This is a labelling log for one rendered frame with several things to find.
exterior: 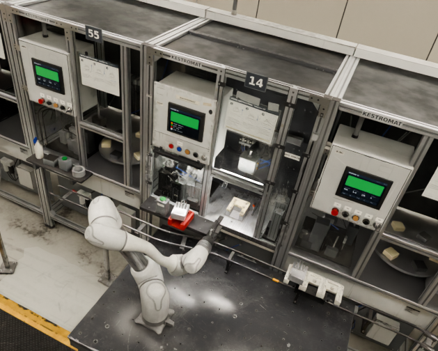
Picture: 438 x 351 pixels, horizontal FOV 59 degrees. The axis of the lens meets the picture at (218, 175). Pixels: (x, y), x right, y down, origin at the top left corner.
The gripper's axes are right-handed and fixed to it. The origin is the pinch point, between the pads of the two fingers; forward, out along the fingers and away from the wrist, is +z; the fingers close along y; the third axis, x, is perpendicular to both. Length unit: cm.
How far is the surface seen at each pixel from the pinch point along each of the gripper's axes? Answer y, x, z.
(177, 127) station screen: 47, 43, 18
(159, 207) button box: -15, 48, 8
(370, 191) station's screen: 48, -76, 18
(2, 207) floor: -112, 231, 19
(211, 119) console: 58, 22, 20
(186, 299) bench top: -44, 4, -30
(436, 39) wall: 52, -116, 379
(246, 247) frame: -51, -13, 38
